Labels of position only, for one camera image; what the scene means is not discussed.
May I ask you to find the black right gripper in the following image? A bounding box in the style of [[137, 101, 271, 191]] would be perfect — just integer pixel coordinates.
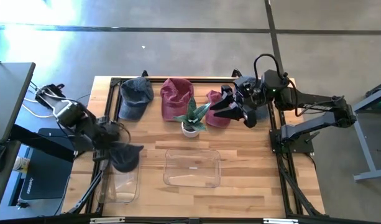
[[210, 85, 265, 129]]

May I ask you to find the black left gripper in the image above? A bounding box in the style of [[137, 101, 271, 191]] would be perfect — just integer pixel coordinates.
[[92, 123, 129, 162]]

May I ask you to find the maroon cap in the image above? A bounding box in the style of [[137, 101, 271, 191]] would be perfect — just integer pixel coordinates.
[[160, 77, 195, 122], [204, 90, 233, 128]]

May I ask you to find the dark navy cap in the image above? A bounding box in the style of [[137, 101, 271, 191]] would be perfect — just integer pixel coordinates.
[[110, 142, 145, 174]]

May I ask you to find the green snake plant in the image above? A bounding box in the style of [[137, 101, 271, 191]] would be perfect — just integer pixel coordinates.
[[172, 96, 211, 131]]

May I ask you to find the white plant pot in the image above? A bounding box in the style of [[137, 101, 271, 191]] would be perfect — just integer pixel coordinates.
[[180, 122, 201, 139]]

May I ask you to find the clear plastic bin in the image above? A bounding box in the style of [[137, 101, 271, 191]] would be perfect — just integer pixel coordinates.
[[96, 161, 140, 205], [163, 148, 222, 189]]

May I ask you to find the black desk leg bar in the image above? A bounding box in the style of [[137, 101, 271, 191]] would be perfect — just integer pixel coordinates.
[[9, 124, 76, 162]]

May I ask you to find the black floor mat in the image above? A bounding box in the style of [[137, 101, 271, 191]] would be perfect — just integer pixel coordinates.
[[18, 127, 73, 200]]

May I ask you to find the white bottle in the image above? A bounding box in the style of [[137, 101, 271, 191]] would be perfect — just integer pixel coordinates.
[[12, 155, 31, 174]]

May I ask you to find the grey desk top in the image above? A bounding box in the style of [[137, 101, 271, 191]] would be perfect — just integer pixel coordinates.
[[0, 62, 36, 144]]

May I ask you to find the black desk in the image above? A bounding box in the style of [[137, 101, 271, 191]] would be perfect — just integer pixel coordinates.
[[0, 139, 22, 218]]

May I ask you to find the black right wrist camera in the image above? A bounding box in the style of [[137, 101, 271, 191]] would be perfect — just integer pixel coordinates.
[[233, 76, 257, 94]]

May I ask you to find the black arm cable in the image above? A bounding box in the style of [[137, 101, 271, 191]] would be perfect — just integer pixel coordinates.
[[253, 53, 300, 118]]

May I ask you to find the black aluminium table frame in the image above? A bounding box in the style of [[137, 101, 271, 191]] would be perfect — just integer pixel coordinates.
[[65, 70, 326, 218]]

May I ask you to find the white cable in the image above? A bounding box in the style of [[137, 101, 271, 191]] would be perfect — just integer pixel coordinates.
[[21, 98, 54, 119]]

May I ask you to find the silver metal bracket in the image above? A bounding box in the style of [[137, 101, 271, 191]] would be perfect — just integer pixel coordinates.
[[90, 217, 126, 224], [263, 218, 299, 224]]

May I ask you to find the grey metal cart frame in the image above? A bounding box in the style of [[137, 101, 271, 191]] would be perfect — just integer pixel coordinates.
[[353, 79, 381, 183]]

